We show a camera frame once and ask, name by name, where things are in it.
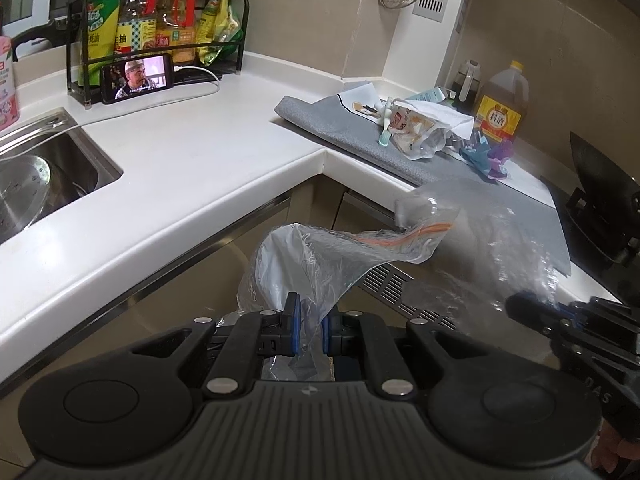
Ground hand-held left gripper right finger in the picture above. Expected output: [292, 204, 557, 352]
[321, 310, 481, 399]

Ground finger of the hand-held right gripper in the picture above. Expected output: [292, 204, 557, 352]
[504, 291, 568, 334]
[562, 297, 627, 324]

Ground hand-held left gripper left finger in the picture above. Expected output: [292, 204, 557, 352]
[127, 292, 303, 397]

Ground clear plastic zip bag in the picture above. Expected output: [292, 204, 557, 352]
[236, 180, 568, 383]

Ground white spouted pouch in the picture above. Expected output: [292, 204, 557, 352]
[387, 102, 451, 161]

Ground silver cabinet vent grille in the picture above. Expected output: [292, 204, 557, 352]
[359, 262, 461, 332]

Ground black wok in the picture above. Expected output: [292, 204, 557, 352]
[570, 131, 640, 206]

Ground purple wrapper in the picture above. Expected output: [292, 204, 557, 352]
[487, 140, 516, 181]

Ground grey counter mat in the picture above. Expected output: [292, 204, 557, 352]
[274, 94, 572, 278]

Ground cooking wine jug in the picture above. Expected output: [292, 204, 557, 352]
[472, 60, 530, 146]

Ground white stick teal tip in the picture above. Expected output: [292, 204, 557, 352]
[372, 100, 398, 147]

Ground dark glass oil dispenser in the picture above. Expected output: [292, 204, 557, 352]
[452, 59, 484, 113]

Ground white card black edge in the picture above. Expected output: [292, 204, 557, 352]
[325, 81, 387, 116]

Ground steel sink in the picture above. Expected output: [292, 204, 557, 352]
[0, 107, 124, 247]

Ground black smartphone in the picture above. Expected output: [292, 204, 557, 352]
[100, 55, 176, 105]

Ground steel pot lid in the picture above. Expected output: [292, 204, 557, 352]
[0, 154, 54, 233]

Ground yellow-green seasoning packet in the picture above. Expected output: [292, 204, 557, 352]
[195, 0, 241, 64]

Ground yellow cooking oil bottle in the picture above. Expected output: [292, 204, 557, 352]
[156, 0, 201, 49]

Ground red-capped soy sauce bottle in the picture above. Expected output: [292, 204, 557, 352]
[116, 0, 159, 54]

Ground green oil bottle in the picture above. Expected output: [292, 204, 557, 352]
[82, 0, 121, 68]

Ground pink canister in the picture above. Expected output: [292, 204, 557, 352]
[0, 35, 21, 131]

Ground black pan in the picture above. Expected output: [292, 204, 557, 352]
[11, 15, 83, 63]

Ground white charging cable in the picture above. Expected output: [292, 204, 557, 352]
[170, 64, 222, 101]

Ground black wire rack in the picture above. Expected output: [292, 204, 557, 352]
[66, 0, 250, 107]

